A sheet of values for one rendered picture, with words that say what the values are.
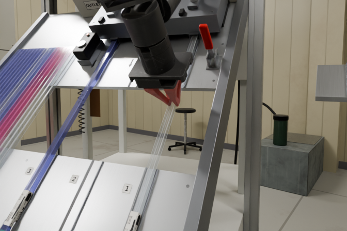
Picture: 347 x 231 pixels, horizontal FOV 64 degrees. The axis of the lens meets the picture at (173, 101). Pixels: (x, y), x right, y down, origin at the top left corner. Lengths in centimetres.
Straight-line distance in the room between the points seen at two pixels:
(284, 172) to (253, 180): 187
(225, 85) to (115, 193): 27
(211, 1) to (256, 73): 23
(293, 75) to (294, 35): 46
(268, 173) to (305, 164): 34
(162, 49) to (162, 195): 23
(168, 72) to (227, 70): 14
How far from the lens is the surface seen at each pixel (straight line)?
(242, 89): 92
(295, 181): 269
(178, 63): 47
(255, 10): 81
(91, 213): 49
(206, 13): 63
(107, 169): 51
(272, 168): 271
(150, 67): 45
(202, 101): 409
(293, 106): 361
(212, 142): 46
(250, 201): 86
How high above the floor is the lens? 101
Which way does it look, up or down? 5 degrees down
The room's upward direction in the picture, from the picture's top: straight up
